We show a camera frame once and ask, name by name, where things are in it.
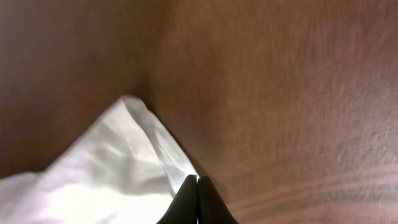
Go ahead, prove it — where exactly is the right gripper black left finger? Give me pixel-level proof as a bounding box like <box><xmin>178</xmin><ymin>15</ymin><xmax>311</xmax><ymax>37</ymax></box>
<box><xmin>157</xmin><ymin>175</ymin><xmax>198</xmax><ymax>224</ymax></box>

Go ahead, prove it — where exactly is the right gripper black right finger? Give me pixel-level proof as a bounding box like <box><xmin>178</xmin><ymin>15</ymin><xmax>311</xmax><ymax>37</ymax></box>
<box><xmin>198</xmin><ymin>176</ymin><xmax>238</xmax><ymax>224</ymax></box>

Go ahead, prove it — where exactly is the white t-shirt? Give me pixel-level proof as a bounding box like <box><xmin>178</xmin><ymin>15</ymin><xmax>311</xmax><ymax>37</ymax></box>
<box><xmin>1</xmin><ymin>96</ymin><xmax>196</xmax><ymax>223</ymax></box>

